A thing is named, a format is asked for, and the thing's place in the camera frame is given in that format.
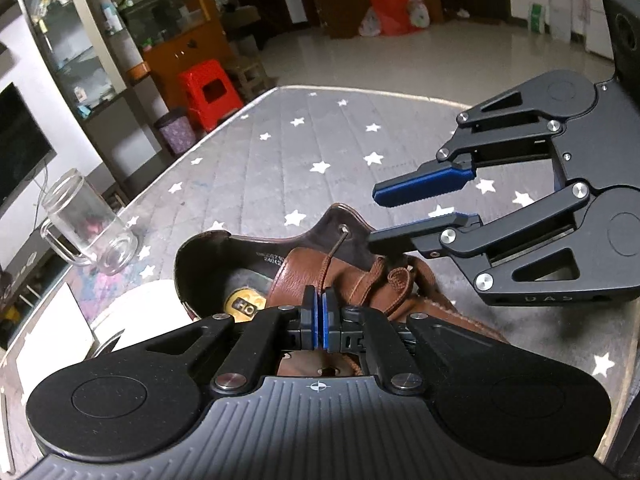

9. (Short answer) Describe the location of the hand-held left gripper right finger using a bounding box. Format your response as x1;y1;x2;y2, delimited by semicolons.
319;286;546;397

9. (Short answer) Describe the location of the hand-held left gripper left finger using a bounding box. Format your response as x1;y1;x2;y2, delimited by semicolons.
95;285;319;397

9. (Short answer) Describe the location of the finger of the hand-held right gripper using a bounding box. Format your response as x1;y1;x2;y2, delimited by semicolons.
367;180;597;307
372;77;564;209

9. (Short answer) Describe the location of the brown leather shoe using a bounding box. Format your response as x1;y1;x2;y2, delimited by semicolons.
174;203;511;378

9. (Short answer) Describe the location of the brown shoelace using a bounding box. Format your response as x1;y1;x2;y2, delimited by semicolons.
317;225;446;311

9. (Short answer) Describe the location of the grey star table cover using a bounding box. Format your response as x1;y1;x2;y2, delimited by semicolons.
0;85;640;461

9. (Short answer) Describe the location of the white stained towel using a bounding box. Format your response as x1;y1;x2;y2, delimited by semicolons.
92;280;193;356

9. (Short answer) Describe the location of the red folded play tent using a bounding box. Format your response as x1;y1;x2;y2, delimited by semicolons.
359;0;431;37

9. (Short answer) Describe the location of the small wooden stool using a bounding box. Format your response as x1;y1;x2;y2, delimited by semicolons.
232;55;276;98

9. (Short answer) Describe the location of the purple patterned trash bin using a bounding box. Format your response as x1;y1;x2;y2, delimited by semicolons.
154;110;195;157

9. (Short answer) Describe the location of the clear glass mug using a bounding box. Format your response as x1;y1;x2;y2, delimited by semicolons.
40;169;138;277

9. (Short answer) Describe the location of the red plastic stool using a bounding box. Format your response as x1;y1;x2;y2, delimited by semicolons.
178;59;245;133

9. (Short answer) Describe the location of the white paper notebook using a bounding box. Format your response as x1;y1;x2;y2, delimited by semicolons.
15;282;96;386

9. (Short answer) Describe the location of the brown wooden cabinet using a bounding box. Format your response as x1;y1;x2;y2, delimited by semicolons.
120;0;236;126

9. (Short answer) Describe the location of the black television stand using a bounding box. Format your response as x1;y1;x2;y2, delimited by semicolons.
0;225;76;351

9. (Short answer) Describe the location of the glass display cabinet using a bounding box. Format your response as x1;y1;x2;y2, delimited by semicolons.
10;0;151;126

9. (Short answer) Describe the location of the black wall television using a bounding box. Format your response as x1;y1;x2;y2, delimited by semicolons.
0;82;56;206

